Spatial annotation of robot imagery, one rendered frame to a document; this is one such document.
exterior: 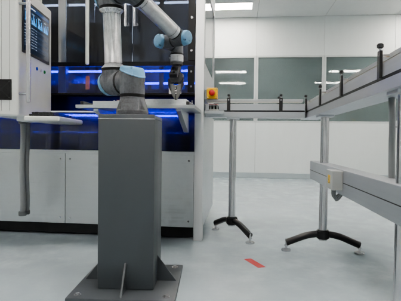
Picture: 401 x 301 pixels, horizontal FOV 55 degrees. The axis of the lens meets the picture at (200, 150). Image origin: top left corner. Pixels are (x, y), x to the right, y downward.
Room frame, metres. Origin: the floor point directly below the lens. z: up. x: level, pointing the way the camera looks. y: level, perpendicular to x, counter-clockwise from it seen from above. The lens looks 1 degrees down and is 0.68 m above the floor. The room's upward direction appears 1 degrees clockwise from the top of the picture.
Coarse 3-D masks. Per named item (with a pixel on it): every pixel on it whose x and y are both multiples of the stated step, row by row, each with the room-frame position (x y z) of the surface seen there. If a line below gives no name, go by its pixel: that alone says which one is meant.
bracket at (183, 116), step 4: (180, 112) 2.26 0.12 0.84; (184, 112) 2.39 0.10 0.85; (180, 116) 2.32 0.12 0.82; (184, 116) 2.39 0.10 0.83; (188, 116) 2.56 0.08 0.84; (180, 120) 2.37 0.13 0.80; (184, 120) 2.39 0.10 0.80; (188, 120) 2.56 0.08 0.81; (184, 124) 2.43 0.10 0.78; (188, 124) 2.56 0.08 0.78; (184, 128) 2.50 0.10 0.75; (188, 128) 2.56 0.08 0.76; (184, 132) 2.56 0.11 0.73; (188, 132) 2.57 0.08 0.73
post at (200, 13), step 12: (204, 0) 2.57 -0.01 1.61; (204, 12) 2.57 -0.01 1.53; (204, 24) 2.57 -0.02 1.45; (204, 36) 2.57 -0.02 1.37; (204, 48) 2.57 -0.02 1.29; (204, 60) 2.58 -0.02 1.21; (204, 72) 2.59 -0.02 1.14; (204, 84) 2.60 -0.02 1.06; (204, 96) 2.61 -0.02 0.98; (204, 108) 2.62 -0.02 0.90
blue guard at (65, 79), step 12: (60, 72) 2.67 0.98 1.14; (72, 72) 2.67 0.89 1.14; (84, 72) 2.66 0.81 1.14; (96, 72) 2.65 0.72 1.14; (156, 72) 2.61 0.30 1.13; (168, 72) 2.60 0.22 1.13; (60, 84) 2.67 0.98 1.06; (72, 84) 2.67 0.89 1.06; (84, 84) 2.66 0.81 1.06; (96, 84) 2.65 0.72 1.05; (156, 84) 2.61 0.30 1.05
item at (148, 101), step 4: (148, 100) 2.23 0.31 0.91; (152, 100) 2.23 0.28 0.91; (156, 100) 2.22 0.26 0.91; (160, 100) 2.22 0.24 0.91; (164, 100) 2.22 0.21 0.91; (168, 100) 2.22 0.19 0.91; (172, 100) 2.21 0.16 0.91; (176, 100) 2.21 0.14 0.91; (180, 100) 2.21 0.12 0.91; (184, 100) 2.21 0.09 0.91; (188, 100) 2.29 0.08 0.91; (148, 104) 2.23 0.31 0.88; (152, 104) 2.23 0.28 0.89; (156, 104) 2.22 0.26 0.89; (160, 104) 2.22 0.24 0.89; (164, 104) 2.22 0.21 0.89; (168, 104) 2.22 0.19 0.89; (172, 104) 2.21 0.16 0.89; (176, 104) 2.21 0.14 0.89; (180, 104) 2.21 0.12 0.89; (184, 104) 2.21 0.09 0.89
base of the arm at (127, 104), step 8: (120, 96) 1.77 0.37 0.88; (128, 96) 1.74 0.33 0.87; (136, 96) 1.75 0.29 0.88; (144, 96) 1.80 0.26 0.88; (120, 104) 1.76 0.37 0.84; (128, 104) 1.73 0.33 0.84; (136, 104) 1.74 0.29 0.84; (144, 104) 1.78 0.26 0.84; (120, 112) 1.74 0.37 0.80; (128, 112) 1.73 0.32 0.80; (136, 112) 1.73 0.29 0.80; (144, 112) 1.76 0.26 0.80
